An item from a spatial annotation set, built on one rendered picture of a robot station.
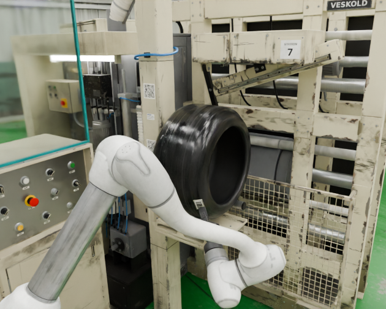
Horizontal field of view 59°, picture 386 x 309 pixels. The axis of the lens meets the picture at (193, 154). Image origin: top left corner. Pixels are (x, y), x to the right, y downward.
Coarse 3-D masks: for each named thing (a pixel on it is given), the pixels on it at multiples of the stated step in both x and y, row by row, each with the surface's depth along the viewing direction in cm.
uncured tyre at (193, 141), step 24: (168, 120) 160; (192, 120) 153; (216, 120) 153; (240, 120) 168; (168, 144) 152; (192, 144) 146; (216, 144) 198; (240, 144) 189; (168, 168) 152; (192, 168) 146; (216, 168) 199; (240, 168) 191; (192, 192) 149; (216, 192) 192; (240, 192) 181; (216, 216) 168
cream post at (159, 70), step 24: (144, 0) 159; (168, 0) 163; (144, 24) 163; (168, 24) 166; (144, 48) 167; (168, 48) 169; (144, 72) 171; (168, 72) 172; (168, 96) 175; (144, 120) 179; (144, 144) 184; (168, 240) 196; (168, 264) 200; (168, 288) 204
